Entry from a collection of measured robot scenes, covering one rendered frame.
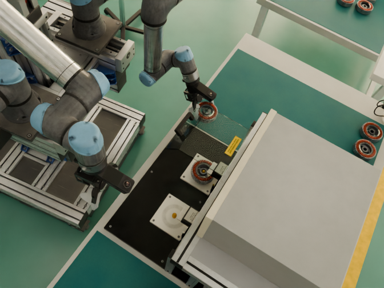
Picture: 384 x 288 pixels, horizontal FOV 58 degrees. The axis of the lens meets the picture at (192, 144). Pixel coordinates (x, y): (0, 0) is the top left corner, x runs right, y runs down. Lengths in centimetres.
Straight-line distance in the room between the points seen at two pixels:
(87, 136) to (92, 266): 78
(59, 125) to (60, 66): 16
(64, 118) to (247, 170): 53
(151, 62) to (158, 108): 125
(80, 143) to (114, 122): 156
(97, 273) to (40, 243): 92
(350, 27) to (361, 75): 99
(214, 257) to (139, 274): 44
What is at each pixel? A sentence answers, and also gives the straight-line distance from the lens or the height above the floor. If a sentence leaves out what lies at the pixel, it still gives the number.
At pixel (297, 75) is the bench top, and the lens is 212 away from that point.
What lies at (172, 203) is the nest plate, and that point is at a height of 78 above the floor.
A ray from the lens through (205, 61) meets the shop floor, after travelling 304.
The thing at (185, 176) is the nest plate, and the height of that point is 78.
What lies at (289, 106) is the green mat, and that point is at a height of 75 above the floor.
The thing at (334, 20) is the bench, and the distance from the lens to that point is 258.
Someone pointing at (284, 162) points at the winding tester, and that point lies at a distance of 108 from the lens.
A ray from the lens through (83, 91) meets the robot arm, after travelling 94.
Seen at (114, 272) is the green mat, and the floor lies 75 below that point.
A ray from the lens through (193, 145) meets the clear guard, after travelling 133.
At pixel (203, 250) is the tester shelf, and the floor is 111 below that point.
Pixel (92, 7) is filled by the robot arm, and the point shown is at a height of 119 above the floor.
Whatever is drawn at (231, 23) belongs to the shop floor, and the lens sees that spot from 343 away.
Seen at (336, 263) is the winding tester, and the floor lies 132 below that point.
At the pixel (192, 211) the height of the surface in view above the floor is 92.
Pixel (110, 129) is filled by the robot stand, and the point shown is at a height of 21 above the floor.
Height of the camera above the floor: 222
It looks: 61 degrees down
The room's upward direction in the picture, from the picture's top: 13 degrees clockwise
